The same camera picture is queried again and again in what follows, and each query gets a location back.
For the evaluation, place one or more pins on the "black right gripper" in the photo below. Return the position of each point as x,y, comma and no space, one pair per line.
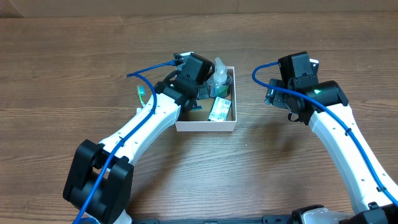
274,94

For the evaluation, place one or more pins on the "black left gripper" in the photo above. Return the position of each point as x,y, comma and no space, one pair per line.
202,91

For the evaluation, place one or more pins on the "blue soap pump bottle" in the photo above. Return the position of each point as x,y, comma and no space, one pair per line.
219,84

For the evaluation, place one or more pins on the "white green soap pack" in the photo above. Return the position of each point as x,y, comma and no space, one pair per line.
220,109

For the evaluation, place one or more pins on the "green white toothbrush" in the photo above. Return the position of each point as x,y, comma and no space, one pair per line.
141,93

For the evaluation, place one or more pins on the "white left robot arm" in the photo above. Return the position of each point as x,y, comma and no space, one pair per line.
100,177

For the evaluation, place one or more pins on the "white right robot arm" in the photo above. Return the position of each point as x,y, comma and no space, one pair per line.
324,107

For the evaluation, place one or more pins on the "white open cardboard box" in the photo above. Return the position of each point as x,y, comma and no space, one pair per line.
197,120

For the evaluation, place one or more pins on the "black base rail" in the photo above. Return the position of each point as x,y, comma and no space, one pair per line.
266,219

